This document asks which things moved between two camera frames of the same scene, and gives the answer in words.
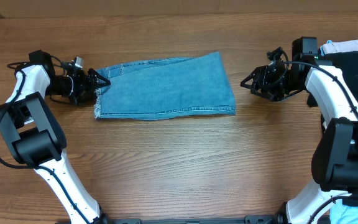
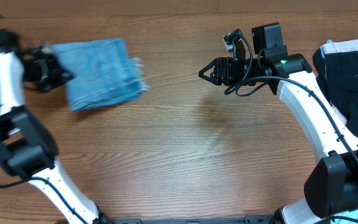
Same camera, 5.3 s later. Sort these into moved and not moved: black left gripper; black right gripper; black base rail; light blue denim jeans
Moved: light blue denim jeans; black left gripper; black right gripper
Not moved: black base rail
